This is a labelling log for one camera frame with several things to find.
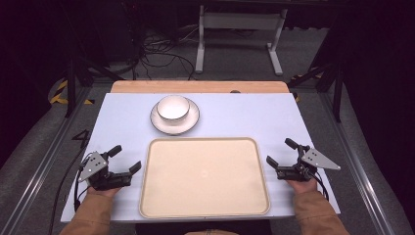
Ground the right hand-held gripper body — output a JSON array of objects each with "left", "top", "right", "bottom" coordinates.
[{"left": 276, "top": 145, "right": 342, "bottom": 183}]

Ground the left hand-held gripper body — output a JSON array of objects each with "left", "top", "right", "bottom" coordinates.
[{"left": 77, "top": 151, "right": 133, "bottom": 192}]

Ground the white plate with dark rim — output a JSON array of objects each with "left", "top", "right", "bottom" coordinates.
[{"left": 150, "top": 96, "right": 201, "bottom": 136}]

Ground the white bowl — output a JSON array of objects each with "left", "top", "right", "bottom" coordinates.
[{"left": 156, "top": 94, "right": 191, "bottom": 126}]

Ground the beige tray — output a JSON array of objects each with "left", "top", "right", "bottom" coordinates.
[{"left": 138, "top": 136, "right": 271, "bottom": 219}]

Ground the person's left hand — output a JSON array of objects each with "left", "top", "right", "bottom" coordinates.
[{"left": 86, "top": 185, "right": 122, "bottom": 199}]

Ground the person's right hand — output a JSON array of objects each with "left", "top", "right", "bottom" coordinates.
[{"left": 286, "top": 177, "right": 318, "bottom": 196}]

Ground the white table mat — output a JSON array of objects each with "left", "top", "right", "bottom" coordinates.
[{"left": 60, "top": 92, "right": 342, "bottom": 223}]

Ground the black tripod stand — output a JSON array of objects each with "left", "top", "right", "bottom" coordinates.
[
  {"left": 287, "top": 62, "right": 346, "bottom": 124},
  {"left": 64, "top": 55, "right": 126, "bottom": 119}
]

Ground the yellow black hazard tape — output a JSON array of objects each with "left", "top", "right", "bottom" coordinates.
[{"left": 48, "top": 79, "right": 96, "bottom": 106}]

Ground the white metal stand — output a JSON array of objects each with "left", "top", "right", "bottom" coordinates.
[{"left": 194, "top": 4, "right": 290, "bottom": 77}]

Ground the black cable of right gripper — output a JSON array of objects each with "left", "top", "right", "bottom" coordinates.
[{"left": 311, "top": 170, "right": 331, "bottom": 202}]

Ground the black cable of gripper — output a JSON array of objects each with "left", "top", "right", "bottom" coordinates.
[
  {"left": 72, "top": 153, "right": 94, "bottom": 213},
  {"left": 311, "top": 170, "right": 331, "bottom": 202}
]

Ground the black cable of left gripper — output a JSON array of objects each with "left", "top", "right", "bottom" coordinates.
[{"left": 72, "top": 153, "right": 94, "bottom": 213}]

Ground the bundle of black floor cables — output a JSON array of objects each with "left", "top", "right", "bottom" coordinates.
[{"left": 128, "top": 23, "right": 204, "bottom": 81}]

